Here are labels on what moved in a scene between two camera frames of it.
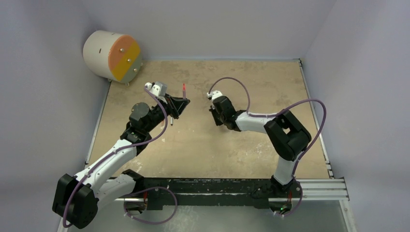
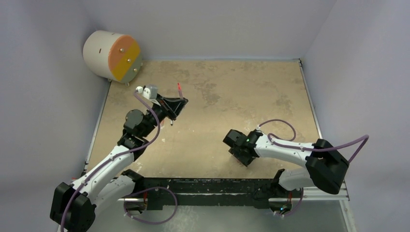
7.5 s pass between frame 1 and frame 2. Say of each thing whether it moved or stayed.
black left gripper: stayed
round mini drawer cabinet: stayed
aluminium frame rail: stayed
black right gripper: moved
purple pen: moved
